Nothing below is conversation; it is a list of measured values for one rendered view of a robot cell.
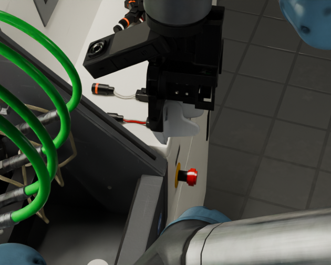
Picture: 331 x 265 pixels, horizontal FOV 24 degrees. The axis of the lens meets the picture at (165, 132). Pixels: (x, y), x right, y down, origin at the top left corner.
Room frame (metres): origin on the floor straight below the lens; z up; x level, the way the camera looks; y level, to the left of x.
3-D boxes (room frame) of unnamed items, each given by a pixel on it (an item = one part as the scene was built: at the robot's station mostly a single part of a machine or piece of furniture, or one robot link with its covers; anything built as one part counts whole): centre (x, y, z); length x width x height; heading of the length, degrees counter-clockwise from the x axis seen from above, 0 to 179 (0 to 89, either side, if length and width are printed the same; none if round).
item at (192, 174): (1.03, -0.04, 0.80); 0.05 x 0.04 x 0.05; 170
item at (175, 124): (0.68, -0.01, 1.28); 0.06 x 0.03 x 0.09; 80
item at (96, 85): (1.07, 0.08, 0.99); 0.12 x 0.02 x 0.02; 79
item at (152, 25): (0.69, -0.02, 1.38); 0.09 x 0.08 x 0.12; 80
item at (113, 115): (0.99, 0.06, 0.99); 0.12 x 0.02 x 0.02; 83
